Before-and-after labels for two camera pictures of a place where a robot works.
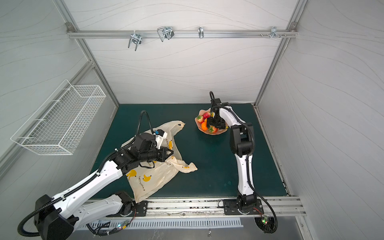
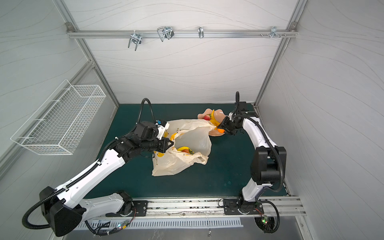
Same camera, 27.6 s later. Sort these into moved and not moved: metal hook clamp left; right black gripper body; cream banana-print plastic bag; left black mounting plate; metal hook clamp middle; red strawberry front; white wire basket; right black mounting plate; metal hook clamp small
Moved: cream banana-print plastic bag; right black gripper body; red strawberry front
Not moved: left black mounting plate; white wire basket; metal hook clamp middle; right black mounting plate; metal hook clamp left; metal hook clamp small
